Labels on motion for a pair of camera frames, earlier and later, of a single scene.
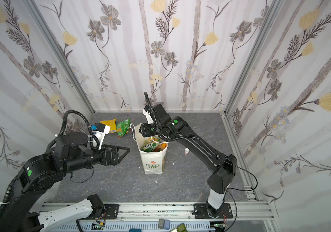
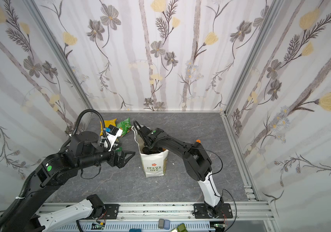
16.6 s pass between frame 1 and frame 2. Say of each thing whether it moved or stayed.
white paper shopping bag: stayed
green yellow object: stayed
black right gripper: moved
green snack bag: stayed
